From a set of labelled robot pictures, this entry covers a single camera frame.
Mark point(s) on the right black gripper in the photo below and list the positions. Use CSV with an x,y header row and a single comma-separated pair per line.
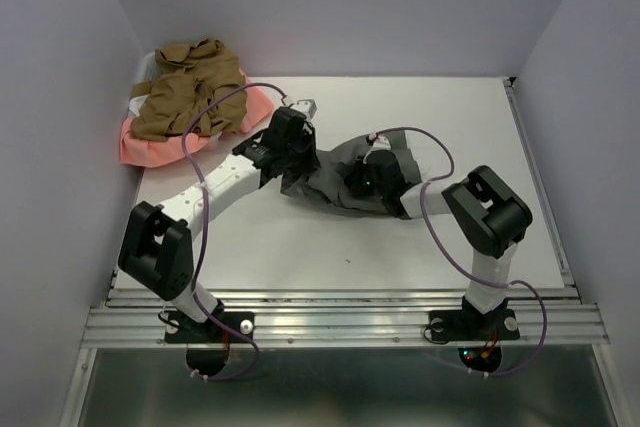
x,y
352,180

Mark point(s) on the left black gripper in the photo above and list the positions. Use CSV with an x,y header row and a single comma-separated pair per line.
x,y
311,164

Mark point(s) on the grey pleated skirt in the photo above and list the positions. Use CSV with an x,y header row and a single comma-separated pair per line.
x,y
326,185

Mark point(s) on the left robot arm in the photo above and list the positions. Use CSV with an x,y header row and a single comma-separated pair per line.
x,y
157,249

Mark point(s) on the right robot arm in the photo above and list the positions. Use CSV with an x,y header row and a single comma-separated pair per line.
x,y
490,215

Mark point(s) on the tan brown skirt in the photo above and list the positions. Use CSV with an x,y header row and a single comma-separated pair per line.
x,y
193,78

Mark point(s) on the pink skirt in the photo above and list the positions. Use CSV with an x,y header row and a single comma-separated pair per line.
x,y
154,154

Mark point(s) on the white garment under pile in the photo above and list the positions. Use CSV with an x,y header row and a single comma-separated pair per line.
x,y
147,73

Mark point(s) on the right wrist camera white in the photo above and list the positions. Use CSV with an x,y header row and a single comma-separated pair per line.
x,y
377,142

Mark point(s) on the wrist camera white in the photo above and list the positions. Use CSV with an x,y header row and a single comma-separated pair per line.
x,y
377,142
308,107

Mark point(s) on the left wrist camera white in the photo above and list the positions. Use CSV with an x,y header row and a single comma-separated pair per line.
x,y
308,107

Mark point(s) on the aluminium mounting rail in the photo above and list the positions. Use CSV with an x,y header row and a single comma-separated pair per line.
x,y
350,319

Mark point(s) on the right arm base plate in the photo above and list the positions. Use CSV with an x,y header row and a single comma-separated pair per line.
x,y
446,326

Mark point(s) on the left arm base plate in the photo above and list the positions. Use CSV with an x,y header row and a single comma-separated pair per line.
x,y
180,329

